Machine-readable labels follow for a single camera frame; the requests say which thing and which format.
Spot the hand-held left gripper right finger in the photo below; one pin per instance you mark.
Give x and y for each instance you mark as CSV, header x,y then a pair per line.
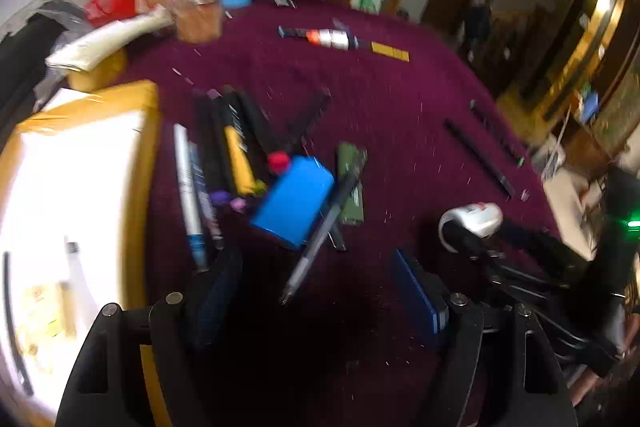
x,y
420,292

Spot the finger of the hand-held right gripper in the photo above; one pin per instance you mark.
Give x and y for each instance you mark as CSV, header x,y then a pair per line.
x,y
467,239
537,247

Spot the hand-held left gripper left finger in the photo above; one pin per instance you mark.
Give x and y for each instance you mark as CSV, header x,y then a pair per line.
x,y
220,292

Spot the white tape roll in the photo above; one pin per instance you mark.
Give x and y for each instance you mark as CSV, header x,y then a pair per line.
x,y
475,217

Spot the blue bottle red cap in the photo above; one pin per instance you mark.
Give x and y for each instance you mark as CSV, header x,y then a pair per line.
x,y
292,202

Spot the green box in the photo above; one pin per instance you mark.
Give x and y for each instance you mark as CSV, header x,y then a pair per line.
x,y
350,157

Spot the yellow cardboard box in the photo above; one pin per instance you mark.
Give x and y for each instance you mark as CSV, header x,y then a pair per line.
x,y
135,132

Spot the black pen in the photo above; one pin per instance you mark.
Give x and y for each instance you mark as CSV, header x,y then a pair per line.
x,y
477,154
495,132

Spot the blue white marker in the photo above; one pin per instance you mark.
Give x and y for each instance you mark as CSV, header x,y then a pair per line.
x,y
206,202

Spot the clear ballpoint pen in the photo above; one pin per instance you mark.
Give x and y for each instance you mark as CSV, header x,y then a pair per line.
x,y
320,239

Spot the yellow marker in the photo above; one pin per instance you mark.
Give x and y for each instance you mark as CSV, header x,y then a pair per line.
x,y
237,157

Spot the black marker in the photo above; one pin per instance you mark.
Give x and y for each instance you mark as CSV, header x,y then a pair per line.
x,y
255,127
207,142

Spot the yellow strip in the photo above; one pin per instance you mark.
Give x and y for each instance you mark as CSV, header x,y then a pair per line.
x,y
390,52

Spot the white and orange glue tube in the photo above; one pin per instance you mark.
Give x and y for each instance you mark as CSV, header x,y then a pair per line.
x,y
325,38

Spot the white plastic bag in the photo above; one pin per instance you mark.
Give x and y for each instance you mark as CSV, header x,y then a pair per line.
x,y
110,42

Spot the red bag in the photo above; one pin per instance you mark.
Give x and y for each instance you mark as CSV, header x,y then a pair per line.
x,y
110,2

